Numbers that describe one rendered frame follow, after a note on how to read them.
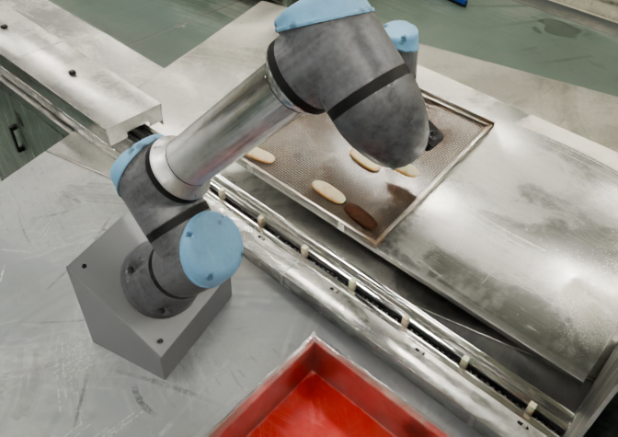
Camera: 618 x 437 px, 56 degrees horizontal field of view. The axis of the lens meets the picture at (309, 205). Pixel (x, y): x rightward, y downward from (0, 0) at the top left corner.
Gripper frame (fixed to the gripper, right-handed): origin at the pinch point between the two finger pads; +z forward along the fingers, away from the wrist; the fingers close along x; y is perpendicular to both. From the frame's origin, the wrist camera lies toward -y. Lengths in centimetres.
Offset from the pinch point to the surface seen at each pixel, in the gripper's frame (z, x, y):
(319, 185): 5.5, 14.1, 13.7
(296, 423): 6, 60, -22
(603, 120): 31, -78, -22
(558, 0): 149, -320, 90
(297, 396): 7, 56, -18
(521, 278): 7.0, 5.9, -36.3
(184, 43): 116, -90, 235
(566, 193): 7.0, -21.1, -32.4
